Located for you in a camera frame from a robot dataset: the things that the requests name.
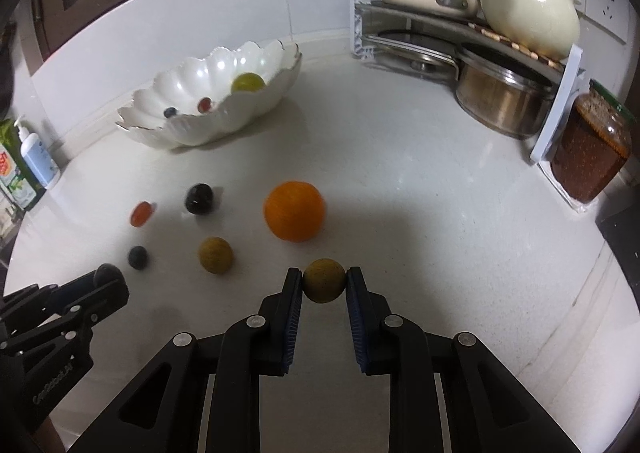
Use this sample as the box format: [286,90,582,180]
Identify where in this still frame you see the small yellow-brown fruit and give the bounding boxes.
[303,258,346,303]

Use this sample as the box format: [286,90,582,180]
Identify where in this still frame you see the green round fruit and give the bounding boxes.
[231,72,266,93]

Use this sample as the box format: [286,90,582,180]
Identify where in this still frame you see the green dish soap bottle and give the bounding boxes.
[0,118,44,211]

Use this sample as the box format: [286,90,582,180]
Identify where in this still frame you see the orange fruit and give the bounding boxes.
[262,181,326,243]

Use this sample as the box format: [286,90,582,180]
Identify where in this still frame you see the white blue pump bottle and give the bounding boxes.
[14,117,61,191]

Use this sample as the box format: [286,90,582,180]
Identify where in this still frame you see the dark purple plum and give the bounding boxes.
[184,183,215,216]

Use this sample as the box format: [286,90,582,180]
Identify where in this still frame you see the white scalloped ceramic bowl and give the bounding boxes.
[116,40,303,150]

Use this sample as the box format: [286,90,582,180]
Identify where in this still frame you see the black box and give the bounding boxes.
[597,202,640,306]

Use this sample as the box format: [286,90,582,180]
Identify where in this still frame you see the stainless steel pot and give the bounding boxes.
[454,43,554,140]

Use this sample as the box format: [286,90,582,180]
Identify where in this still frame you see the glass jar of chili sauce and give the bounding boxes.
[550,79,636,205]

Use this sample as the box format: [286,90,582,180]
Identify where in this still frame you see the steel pot lid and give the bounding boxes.
[363,29,460,82]

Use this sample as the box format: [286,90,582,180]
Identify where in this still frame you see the white corner shelf rack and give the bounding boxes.
[349,0,586,169]

